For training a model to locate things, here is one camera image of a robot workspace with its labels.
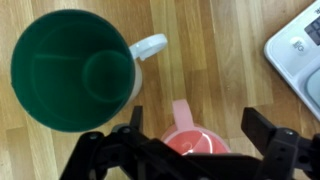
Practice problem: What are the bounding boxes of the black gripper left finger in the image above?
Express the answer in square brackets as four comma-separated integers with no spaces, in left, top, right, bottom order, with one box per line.
[59,106,174,180]

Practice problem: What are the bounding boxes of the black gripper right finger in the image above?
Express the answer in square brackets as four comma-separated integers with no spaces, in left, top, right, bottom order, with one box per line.
[241,107,320,180]

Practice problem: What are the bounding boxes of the pink plastic cup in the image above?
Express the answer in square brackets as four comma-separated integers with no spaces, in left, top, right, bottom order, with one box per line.
[161,99,231,155]

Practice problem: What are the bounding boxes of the white mug green interior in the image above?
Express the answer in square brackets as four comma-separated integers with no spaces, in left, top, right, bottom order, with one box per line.
[11,9,168,132]

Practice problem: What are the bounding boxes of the white kitchen scale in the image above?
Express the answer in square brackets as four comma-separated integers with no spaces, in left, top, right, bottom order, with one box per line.
[264,0,320,120]

